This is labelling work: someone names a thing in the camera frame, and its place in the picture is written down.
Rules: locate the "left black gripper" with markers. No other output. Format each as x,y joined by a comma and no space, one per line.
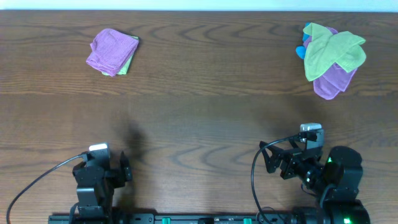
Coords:
125,173

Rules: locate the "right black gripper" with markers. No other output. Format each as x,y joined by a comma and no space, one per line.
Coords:
278,155

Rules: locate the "purple microfiber cloth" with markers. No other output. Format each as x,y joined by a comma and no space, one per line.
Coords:
110,50

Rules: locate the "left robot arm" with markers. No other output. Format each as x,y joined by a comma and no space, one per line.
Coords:
94,210

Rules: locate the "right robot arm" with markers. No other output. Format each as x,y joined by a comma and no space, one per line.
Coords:
334,185

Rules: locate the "crumpled purple cloth in pile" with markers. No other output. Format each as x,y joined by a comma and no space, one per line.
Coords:
333,81

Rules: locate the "folded green cloth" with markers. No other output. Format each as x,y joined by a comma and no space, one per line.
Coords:
125,67

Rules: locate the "blue cloth in pile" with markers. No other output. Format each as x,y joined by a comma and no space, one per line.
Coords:
301,50

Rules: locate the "crumpled green cloth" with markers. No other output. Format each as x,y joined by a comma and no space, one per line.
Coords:
326,49

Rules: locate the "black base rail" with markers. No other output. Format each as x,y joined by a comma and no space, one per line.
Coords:
202,219

